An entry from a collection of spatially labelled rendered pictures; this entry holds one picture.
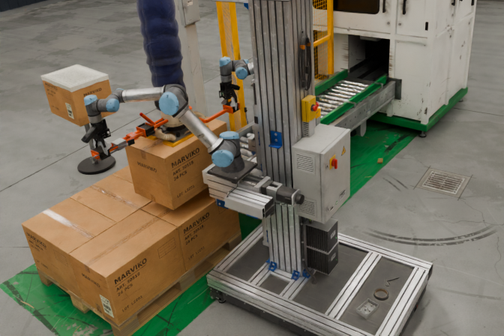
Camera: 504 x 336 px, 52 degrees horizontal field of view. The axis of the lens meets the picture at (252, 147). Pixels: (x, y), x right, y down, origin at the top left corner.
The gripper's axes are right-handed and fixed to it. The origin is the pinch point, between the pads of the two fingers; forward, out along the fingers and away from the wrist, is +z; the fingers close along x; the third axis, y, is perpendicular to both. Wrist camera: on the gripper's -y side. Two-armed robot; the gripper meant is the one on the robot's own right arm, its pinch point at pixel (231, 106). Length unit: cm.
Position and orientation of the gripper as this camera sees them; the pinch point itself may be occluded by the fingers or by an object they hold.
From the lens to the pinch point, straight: 354.6
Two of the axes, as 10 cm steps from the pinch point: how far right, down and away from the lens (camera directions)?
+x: 7.7, 2.4, -5.9
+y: -6.3, 4.0, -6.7
